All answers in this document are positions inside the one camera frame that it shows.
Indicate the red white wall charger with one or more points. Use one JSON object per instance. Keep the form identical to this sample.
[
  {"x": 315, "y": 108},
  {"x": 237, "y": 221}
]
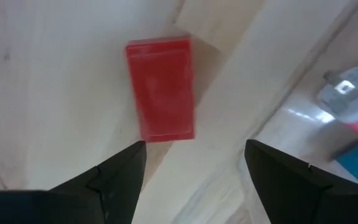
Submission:
[{"x": 353, "y": 93}]

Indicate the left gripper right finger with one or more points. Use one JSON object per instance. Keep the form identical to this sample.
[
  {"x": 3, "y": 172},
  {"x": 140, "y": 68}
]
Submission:
[{"x": 294, "y": 199}]

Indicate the small red box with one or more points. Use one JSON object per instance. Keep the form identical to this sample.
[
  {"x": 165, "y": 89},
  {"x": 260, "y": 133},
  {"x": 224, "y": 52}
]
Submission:
[{"x": 163, "y": 90}]

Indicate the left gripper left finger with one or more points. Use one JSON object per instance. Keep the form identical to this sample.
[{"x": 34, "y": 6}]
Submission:
[{"x": 82, "y": 202}]

